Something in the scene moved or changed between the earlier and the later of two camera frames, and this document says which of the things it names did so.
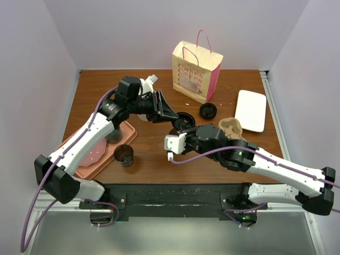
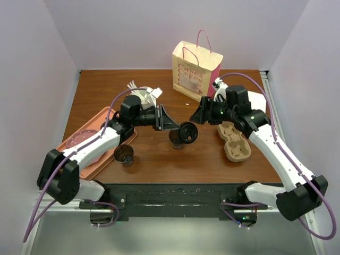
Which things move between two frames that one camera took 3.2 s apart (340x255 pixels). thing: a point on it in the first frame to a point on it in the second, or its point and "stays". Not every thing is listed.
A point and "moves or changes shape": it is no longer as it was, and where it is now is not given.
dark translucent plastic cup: [124, 154] stays
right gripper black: [187, 130] to [200, 117]
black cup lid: [185, 120] moves or changes shape
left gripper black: [160, 110] to [161, 118]
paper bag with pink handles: [195, 68] stays
